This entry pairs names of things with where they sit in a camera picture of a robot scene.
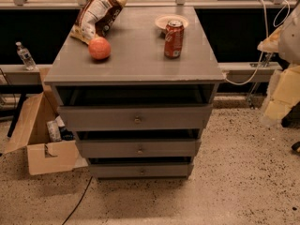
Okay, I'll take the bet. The orange ball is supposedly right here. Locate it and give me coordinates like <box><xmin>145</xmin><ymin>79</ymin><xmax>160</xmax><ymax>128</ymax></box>
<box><xmin>88</xmin><ymin>37</ymin><xmax>111</xmax><ymax>60</ymax></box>

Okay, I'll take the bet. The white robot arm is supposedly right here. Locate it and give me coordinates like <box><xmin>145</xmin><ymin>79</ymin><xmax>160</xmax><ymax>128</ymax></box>
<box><xmin>258</xmin><ymin>3</ymin><xmax>300</xmax><ymax>127</ymax></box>

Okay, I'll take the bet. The white can in box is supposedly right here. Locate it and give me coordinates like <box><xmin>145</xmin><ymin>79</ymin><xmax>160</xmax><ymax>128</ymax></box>
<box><xmin>47</xmin><ymin>120</ymin><xmax>62</xmax><ymax>143</ymax></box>

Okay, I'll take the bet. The black floor cable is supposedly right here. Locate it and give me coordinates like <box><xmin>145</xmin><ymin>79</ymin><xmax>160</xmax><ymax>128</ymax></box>
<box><xmin>61</xmin><ymin>175</ymin><xmax>94</xmax><ymax>225</ymax></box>

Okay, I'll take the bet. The grey bottom drawer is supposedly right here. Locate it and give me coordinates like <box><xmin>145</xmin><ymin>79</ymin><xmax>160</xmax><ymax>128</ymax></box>
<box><xmin>89</xmin><ymin>163</ymin><xmax>193</xmax><ymax>178</ymax></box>

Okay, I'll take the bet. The grey top drawer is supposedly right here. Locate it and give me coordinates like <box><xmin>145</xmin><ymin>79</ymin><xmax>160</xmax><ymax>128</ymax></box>
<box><xmin>58</xmin><ymin>105</ymin><xmax>212</xmax><ymax>131</ymax></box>

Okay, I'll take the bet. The grey drawer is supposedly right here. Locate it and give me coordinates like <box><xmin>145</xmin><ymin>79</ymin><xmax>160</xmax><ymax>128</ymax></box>
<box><xmin>89</xmin><ymin>163</ymin><xmax>193</xmax><ymax>178</ymax></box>
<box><xmin>76</xmin><ymin>139</ymin><xmax>201</xmax><ymax>158</ymax></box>
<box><xmin>58</xmin><ymin>105</ymin><xmax>212</xmax><ymax>131</ymax></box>

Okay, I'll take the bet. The clear water bottle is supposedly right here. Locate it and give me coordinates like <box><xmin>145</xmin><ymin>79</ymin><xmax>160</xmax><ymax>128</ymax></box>
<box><xmin>16</xmin><ymin>41</ymin><xmax>37</xmax><ymax>70</ymax></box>

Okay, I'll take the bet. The grey middle drawer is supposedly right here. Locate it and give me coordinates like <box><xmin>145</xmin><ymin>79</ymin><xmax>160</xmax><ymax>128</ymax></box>
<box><xmin>76</xmin><ymin>139</ymin><xmax>201</xmax><ymax>158</ymax></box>

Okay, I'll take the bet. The grey drawer cabinet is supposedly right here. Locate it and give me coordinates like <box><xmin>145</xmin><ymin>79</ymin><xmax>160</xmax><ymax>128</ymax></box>
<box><xmin>45</xmin><ymin>7</ymin><xmax>223</xmax><ymax>168</ymax></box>

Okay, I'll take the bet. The small beige plate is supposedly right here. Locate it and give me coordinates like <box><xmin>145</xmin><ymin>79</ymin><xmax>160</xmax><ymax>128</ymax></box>
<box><xmin>155</xmin><ymin>14</ymin><xmax>189</xmax><ymax>29</ymax></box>

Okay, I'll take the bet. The brown chip bag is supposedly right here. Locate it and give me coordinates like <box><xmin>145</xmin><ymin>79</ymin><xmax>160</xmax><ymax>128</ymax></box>
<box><xmin>70</xmin><ymin>0</ymin><xmax>128</xmax><ymax>44</ymax></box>

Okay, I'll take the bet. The red soda can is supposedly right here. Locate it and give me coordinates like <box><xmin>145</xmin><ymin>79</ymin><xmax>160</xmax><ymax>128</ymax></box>
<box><xmin>164</xmin><ymin>20</ymin><xmax>185</xmax><ymax>58</ymax></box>

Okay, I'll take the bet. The open cardboard box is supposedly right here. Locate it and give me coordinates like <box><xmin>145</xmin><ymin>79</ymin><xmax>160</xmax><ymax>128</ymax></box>
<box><xmin>5</xmin><ymin>68</ymin><xmax>87</xmax><ymax>175</ymax></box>

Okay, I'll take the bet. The dark item in box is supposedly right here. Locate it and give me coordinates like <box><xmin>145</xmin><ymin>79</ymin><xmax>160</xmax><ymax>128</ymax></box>
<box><xmin>59</xmin><ymin>127</ymin><xmax>74</xmax><ymax>141</ymax></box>

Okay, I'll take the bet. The metal stand pole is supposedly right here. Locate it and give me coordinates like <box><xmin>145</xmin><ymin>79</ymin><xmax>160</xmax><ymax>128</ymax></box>
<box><xmin>246</xmin><ymin>52</ymin><xmax>274</xmax><ymax>109</ymax></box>

